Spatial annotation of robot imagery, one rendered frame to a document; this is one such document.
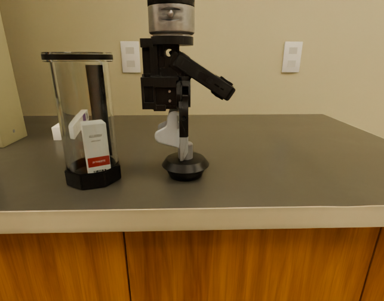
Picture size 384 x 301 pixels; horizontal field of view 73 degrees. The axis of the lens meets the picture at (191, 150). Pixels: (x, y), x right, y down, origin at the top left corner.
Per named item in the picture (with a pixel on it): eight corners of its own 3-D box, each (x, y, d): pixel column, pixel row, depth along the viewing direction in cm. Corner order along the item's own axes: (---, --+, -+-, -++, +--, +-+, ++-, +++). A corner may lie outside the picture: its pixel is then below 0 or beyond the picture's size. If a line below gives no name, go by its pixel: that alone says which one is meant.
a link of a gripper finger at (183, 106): (178, 134, 48) (177, 86, 46) (187, 134, 48) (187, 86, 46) (177, 138, 43) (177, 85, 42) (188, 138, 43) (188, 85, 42)
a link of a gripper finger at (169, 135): (156, 160, 49) (154, 110, 47) (188, 160, 49) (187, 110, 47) (154, 165, 45) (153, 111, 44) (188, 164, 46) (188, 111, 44)
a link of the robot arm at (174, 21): (193, 12, 45) (195, 2, 38) (193, 40, 47) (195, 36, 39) (150, 11, 45) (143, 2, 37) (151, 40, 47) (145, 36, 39)
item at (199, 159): (163, 165, 56) (162, 135, 54) (206, 165, 56) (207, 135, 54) (160, 185, 47) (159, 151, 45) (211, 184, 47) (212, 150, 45)
